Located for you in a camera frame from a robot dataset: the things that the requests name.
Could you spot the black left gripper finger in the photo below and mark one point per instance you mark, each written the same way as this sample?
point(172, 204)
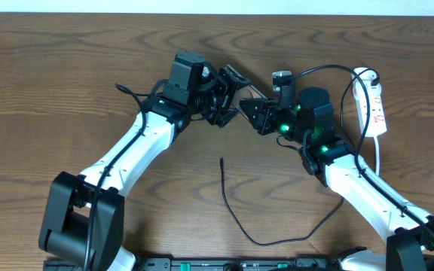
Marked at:
point(238, 80)
point(226, 117)

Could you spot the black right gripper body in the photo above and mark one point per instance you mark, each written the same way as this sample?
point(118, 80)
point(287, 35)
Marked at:
point(284, 122)

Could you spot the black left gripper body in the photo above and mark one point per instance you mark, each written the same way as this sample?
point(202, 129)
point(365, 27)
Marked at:
point(215, 98)

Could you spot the smartphone with Galaxy screen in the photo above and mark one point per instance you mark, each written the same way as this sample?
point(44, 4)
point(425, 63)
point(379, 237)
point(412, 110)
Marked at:
point(247, 92)

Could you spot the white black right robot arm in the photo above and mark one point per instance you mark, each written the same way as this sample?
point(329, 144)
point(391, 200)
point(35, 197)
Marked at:
point(307, 118)

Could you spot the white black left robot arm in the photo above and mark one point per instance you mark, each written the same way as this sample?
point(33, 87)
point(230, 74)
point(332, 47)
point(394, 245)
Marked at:
point(83, 221)

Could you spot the white power strip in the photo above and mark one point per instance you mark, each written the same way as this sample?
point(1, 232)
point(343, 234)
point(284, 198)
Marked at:
point(377, 124)

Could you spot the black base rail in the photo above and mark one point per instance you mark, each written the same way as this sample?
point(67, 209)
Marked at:
point(302, 263)

